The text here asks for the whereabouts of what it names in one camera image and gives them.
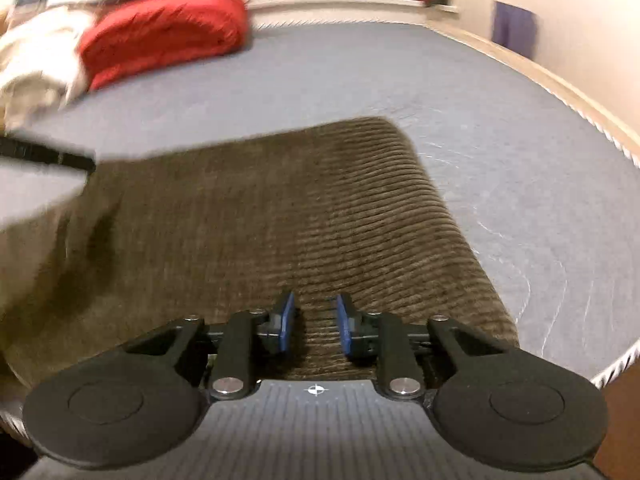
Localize white window ledge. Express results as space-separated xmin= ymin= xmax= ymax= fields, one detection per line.
xmin=247 ymin=0 xmax=458 ymax=23

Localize white folded blanket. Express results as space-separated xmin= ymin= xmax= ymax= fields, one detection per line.
xmin=0 ymin=10 xmax=96 ymax=131

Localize grey mattress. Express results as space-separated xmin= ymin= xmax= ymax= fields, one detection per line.
xmin=0 ymin=15 xmax=640 ymax=441

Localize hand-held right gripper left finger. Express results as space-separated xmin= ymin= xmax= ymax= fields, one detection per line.
xmin=122 ymin=290 xmax=297 ymax=401

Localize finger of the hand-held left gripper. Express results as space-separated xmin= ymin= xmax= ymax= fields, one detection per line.
xmin=0 ymin=132 xmax=97 ymax=175

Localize wooden bed frame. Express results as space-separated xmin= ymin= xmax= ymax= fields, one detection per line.
xmin=427 ymin=22 xmax=640 ymax=166

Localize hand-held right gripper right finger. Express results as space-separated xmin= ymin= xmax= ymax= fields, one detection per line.
xmin=334 ymin=294 xmax=511 ymax=401

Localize red folded blanket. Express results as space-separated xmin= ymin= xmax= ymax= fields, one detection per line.
xmin=77 ymin=0 xmax=251 ymax=92

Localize olive corduroy pants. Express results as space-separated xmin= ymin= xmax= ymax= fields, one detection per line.
xmin=0 ymin=116 xmax=521 ymax=391

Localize purple cloth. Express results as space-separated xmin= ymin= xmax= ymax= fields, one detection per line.
xmin=492 ymin=1 xmax=538 ymax=58

